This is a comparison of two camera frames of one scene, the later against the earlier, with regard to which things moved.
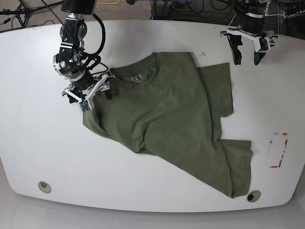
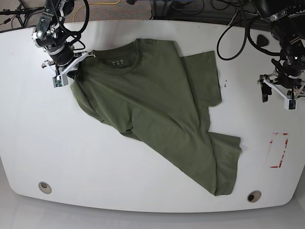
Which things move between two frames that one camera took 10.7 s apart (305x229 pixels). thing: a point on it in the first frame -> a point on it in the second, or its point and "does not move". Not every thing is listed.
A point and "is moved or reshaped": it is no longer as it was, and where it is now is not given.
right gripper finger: x=234 y=41 -> x=266 y=90
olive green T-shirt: x=166 y=105 is moved or reshaped
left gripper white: x=104 y=70 -> x=74 y=74
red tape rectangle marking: x=278 y=145 does not move
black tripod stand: x=21 y=13 does not move
